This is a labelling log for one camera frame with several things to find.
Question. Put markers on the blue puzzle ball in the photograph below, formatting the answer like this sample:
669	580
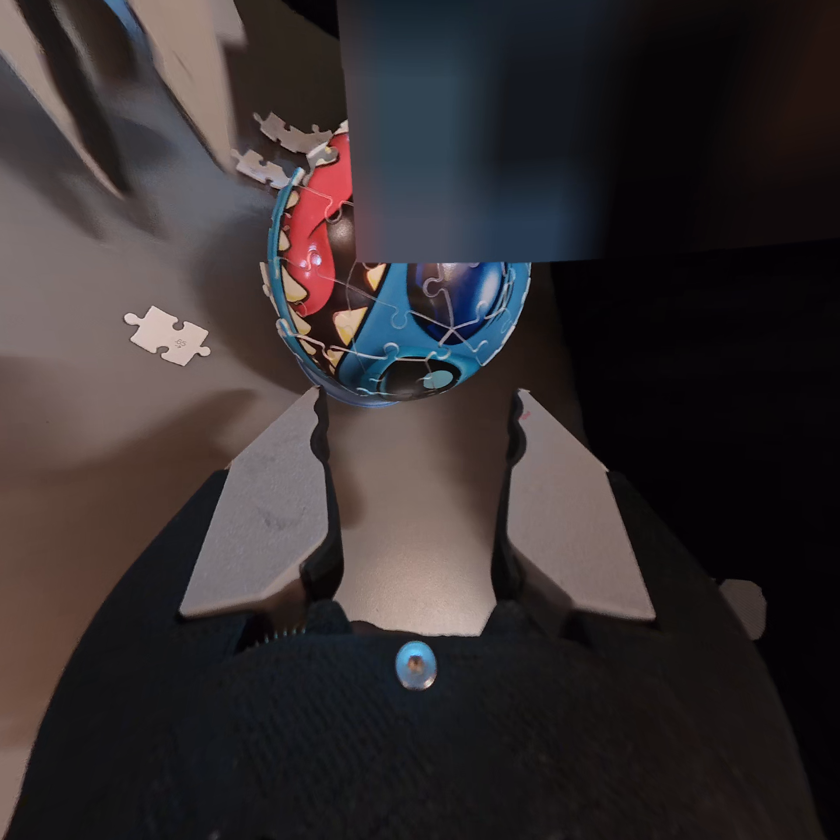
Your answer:
426	315

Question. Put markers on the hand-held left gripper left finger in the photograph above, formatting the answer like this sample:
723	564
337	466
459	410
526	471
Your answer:
262	538

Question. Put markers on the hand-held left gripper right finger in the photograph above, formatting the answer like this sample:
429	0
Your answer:
571	538

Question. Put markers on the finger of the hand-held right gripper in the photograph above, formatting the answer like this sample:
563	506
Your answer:
190	59
19	39

